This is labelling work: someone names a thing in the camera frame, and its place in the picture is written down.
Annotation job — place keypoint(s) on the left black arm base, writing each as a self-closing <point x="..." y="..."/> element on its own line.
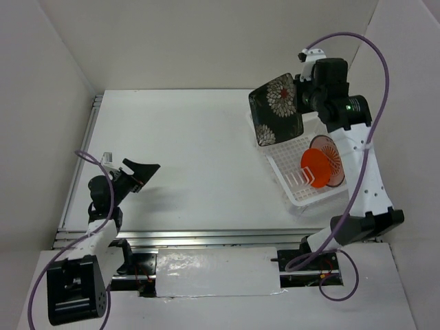
<point x="137" y="273"/>

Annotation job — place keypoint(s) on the white plastic dish rack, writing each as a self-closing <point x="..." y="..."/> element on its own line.
<point x="284" y="163"/>

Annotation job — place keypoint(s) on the aluminium frame rail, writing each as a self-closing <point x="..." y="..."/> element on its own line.
<point x="214" y="186"/>

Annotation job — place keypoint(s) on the white sunburst pattern plate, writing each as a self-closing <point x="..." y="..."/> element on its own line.
<point x="326" y="145"/>

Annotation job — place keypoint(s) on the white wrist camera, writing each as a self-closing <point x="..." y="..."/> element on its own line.
<point x="308" y="58"/>
<point x="107" y="162"/>

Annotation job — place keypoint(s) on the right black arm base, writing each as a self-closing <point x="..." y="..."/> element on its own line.
<point x="310" y="275"/>

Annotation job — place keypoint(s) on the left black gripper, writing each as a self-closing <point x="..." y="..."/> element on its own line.
<point x="142" y="173"/>

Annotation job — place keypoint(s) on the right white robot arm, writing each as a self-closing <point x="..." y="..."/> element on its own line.
<point x="370" y="212"/>

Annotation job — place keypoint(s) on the white foil covered panel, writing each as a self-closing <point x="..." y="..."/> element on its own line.
<point x="227" y="271"/>

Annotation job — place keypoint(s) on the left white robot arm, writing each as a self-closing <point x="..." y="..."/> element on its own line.
<point x="77" y="284"/>

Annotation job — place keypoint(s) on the orange round plate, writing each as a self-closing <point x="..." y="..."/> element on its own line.
<point x="317" y="167"/>

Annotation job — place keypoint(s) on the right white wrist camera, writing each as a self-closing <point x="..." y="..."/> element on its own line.
<point x="308" y="58"/>

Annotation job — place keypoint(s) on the black square floral plate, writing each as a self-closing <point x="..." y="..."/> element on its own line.
<point x="274" y="115"/>

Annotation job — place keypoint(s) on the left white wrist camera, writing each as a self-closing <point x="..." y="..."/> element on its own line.
<point x="107" y="162"/>

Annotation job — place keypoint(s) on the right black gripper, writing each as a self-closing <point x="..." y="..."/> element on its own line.
<point x="299" y="86"/>

